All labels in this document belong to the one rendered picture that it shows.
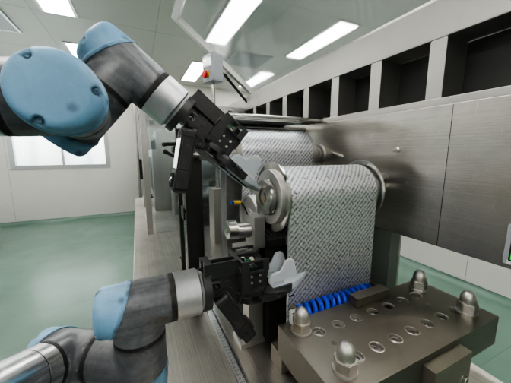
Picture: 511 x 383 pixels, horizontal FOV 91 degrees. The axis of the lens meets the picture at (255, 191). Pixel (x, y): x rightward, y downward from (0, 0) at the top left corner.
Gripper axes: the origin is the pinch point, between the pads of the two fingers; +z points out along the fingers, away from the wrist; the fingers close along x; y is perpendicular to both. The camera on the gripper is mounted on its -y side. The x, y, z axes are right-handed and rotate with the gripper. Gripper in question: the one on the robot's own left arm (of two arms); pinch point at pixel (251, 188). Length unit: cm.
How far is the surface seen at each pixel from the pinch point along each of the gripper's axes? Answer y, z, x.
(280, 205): 0.0, 4.4, -6.3
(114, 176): -76, -24, 549
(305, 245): -3.1, 14.0, -7.2
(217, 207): -7, 22, 67
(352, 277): -2.2, 31.0, -7.1
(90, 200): -142, -31, 549
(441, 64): 43.3, 12.8, -12.9
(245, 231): -7.9, 5.3, 1.0
